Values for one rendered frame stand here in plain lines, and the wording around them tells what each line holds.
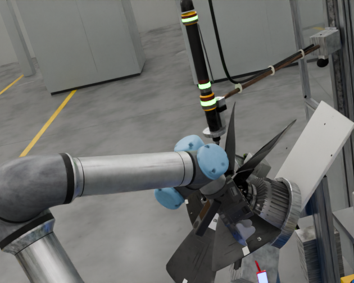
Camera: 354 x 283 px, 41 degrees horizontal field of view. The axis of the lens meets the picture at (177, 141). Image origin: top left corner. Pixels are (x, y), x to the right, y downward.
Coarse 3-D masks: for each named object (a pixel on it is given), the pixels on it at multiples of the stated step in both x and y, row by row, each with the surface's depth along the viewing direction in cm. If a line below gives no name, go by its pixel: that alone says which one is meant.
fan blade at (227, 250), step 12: (252, 216) 145; (216, 228) 146; (264, 228) 136; (276, 228) 133; (216, 240) 141; (228, 240) 138; (252, 240) 133; (264, 240) 130; (216, 252) 137; (228, 252) 134; (240, 252) 132; (216, 264) 134; (228, 264) 131
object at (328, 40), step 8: (320, 32) 175; (328, 32) 172; (336, 32) 171; (312, 40) 172; (320, 40) 170; (328, 40) 169; (336, 40) 172; (320, 48) 171; (328, 48) 170; (336, 48) 173
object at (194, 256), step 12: (192, 240) 164; (204, 240) 161; (180, 252) 166; (192, 252) 162; (204, 252) 160; (168, 264) 169; (180, 264) 165; (192, 264) 161; (204, 264) 159; (180, 276) 164; (192, 276) 160; (204, 276) 158
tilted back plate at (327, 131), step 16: (320, 112) 169; (336, 112) 160; (320, 128) 165; (336, 128) 156; (352, 128) 148; (304, 144) 171; (320, 144) 161; (336, 144) 152; (288, 160) 177; (304, 160) 167; (320, 160) 157; (288, 176) 172; (304, 176) 162; (320, 176) 154; (304, 192) 158
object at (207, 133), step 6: (222, 102) 141; (216, 108) 141; (222, 108) 141; (222, 114) 142; (222, 120) 142; (222, 126) 143; (204, 132) 143; (210, 132) 142; (216, 132) 141; (222, 132) 140
